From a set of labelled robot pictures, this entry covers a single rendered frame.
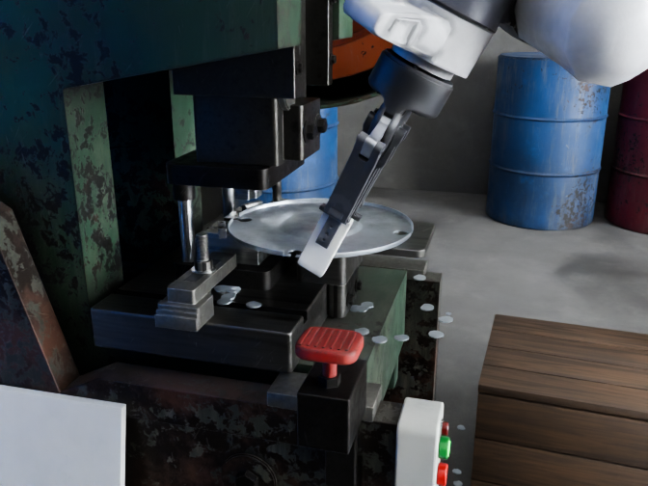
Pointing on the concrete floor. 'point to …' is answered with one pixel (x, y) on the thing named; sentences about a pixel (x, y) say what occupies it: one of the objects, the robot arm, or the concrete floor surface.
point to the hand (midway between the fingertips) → (325, 241)
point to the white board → (60, 440)
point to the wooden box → (561, 406)
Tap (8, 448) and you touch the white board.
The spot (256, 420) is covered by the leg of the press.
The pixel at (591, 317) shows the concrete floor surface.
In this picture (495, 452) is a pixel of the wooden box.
